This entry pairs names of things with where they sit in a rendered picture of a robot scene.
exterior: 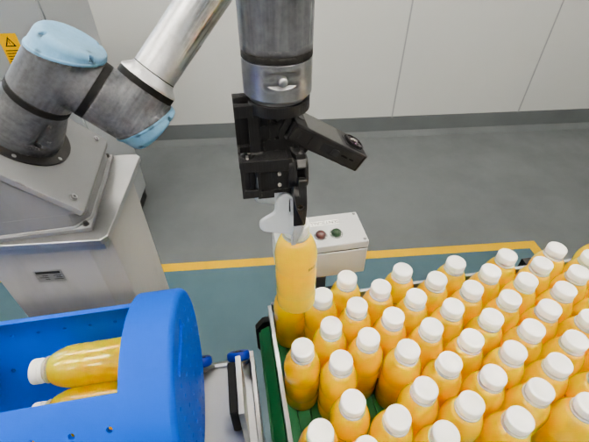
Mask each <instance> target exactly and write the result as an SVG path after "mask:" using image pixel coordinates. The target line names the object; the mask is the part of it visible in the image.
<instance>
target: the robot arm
mask: <svg viewBox="0 0 589 442"><path fill-rule="evenodd" d="M231 1H232V0H172V2H171V3H170V4H169V6H168V7H167V9H166V11H165V12H164V14H163V15H162V17H161V18H160V20H159V22H158V24H157V25H156V26H155V27H154V29H153V31H152V32H151V34H150V35H149V37H148V38H147V40H146V41H145V43H144V45H143V46H142V47H141V49H140V50H139V52H138V54H137V55H136V57H135V58H134V59H132V60H127V61H121V63H120V64H119V66H118V67H117V68H114V67H113V66H111V65H110V64H109V63H108V62H107V60H108V59H107V57H108V55H107V53H106V51H105V49H104V48H103V47H102V46H100V45H99V43H98V42H97V41H96V40H94V39H93V38H91V37H90V36H89V35H88V34H86V33H84V32H82V31H80V30H78V29H76V28H74V27H73V26H70V25H66V24H64V23H61V22H57V21H53V20H41V21H39V22H37V23H35V24H34V25H33V26H32V28H31V30H30V31H29V32H28V33H27V35H26V36H24V37H23V39H22V44H21V46H20V48H19V49H18V52H17V54H16V56H15V57H14V59H13V61H12V63H11V65H10V67H9V68H8V70H7V72H6V74H5V76H4V78H3V80H2V81H1V82H0V146H3V147H5V148H7V149H9V150H11V151H13V152H15V153H20V154H23V155H26V156H31V157H39V158H44V157H50V156H53V155H55V154H57V153H58V152H59V151H60V149H61V147H62V146H63V144H64V141H65V136H66V130H67V120H68V118H69V117H70V115H71V113H72V112H73V113H74V114H75V115H77V116H79V117H80V118H83V119H84V120H86V121H88V122H89V123H91V124H92V125H94V126H96V127H98V128H99V129H101V130H103V131H104V132H107V133H108V134H109V135H111V136H113V137H114V138H116V139H117V140H118V141H120V142H124V143H125V144H127V145H128V146H131V147H133V148H136V149H142V148H145V147H147V146H149V145H151V144H152V143H153V142H154V141H155V140H156V139H157V138H158V137H159V136H160V135H161V134H162V133H163V132H164V131H165V130H166V128H167V127H168V126H169V124H170V122H171V121H172V119H173V118H174V113H175V110H174V108H173V106H171V104H172V103H173V102H174V100H175V98H174V85H175V84H176V83H177V82H178V80H179V79H180V77H181V75H182V74H183V72H184V71H185V69H186V68H187V66H188V65H189V63H190V62H191V61H192V60H193V58H194V57H195V55H196V53H197V52H198V50H199V49H200V47H201V46H202V44H203V42H204V41H205V40H206V38H208V36H209V34H210V33H211V31H212V30H213V28H214V27H215V25H216V23H217V22H218V20H219V19H220V18H221V16H222V15H223V14H224V12H225V11H226V9H227V8H228V6H229V5H230V3H231ZM236 8H237V19H238V37H239V47H240V59H241V68H242V79H243V89H244V93H237V94H231V97H232V105H233V113H234V121H235V130H236V139H237V147H238V162H239V169H240V174H241V182H242V190H243V198H244V199H249V198H255V199H256V201H258V202H259V203H270V204H275V208H274V211H273V212H272V213H270V214H269V215H267V216H265V217H263V218H261V219H260V221H259V227H260V229H261V230H262V231H264V232H275V233H284V234H290V235H291V245H292V246H294V245H296V244H297V242H298V240H299V239H300V237H301V235H302V233H303V230H304V226H305V224H306V215H307V186H308V184H309V163H308V157H307V154H306V152H307V151H308V150H309V151H311V152H313V153H317V154H319V155H321V156H323V157H324V158H327V159H329V160H332V161H334V162H336V163H338V164H340V165H342V166H344V167H347V168H349V169H351V170H353V171H356V170H357V169H358V168H359V167H360V165H361V164H362V163H363V162H364V161H365V159H366V158H367V156H366V154H365V151H364V149H363V145H362V144H361V142H360V141H359V140H358V139H357V138H355V137H353V136H352V135H350V134H348V133H344V132H342V131H340V130H338V129H337V128H335V127H333V126H331V125H328V124H326V123H324V122H323V121H321V120H319V119H317V118H314V117H312V116H310V115H309V114H307V113H305V112H306V111H308V109H309V96H310V93H311V90H312V69H313V41H314V16H315V0H236ZM241 153H242V154H243V155H241ZM257 177H258V182H257ZM258 185H259V187H258Z"/></svg>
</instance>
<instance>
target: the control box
mask: <svg viewBox="0 0 589 442"><path fill-rule="evenodd" d="M307 219H308V220H309V231H310V233H311V234H312V236H313V238H314V240H315V242H316V247H317V263H316V277H324V276H330V275H336V274H339V273H340V272H341V271H343V270H350V271H352V272H353V273H355V272H361V271H364V267H365V258H366V253H367V247H368V244H369V239H368V237H367V236H366V234H365V231H364V228H363V226H362V224H361V223H360V221H359V219H358V215H357V213H356V212H349V213H342V214H334V215H327V216H319V217H307ZM333 220H335V221H336V220H337V221H338V222H337V221H336V222H335V221H333ZM326 221H327V223H326ZM329 221H330V222H329ZM318 222H319V224H317V223H318ZM320 222H323V223H320ZM332 222H333V224H332ZM311 223H313V224H311ZM315 224H316V225H315ZM335 228H338V229H340V230H341V232H342V234H341V236H339V237H334V236H333V235H332V234H331V231H332V230H333V229H335ZM320 230H322V231H325V233H326V237H325V238H324V239H319V238H317V237H316V232H317V231H320ZM280 235H281V233H275V232H272V242H273V258H274V263H275V256H274V251H275V246H276V243H277V240H278V238H279V236H280Z"/></svg>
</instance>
